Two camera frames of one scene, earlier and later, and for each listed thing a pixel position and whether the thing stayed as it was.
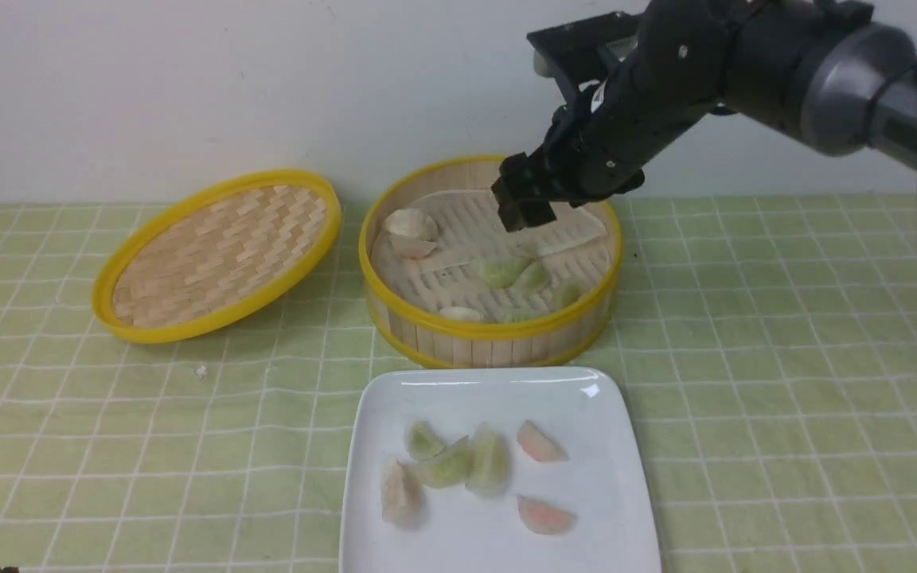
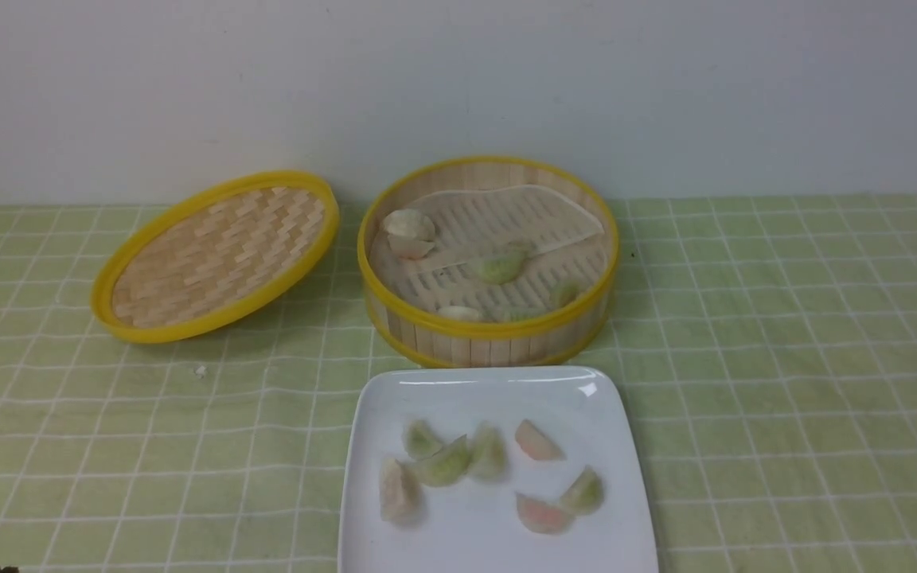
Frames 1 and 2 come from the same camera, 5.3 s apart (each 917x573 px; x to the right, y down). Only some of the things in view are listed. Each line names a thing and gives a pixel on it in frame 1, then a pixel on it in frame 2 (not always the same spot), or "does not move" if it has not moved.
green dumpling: (535, 275) → (584, 493)
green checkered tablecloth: (781, 362) does not move
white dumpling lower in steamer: (411, 247) does not move
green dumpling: (501, 270) does not move
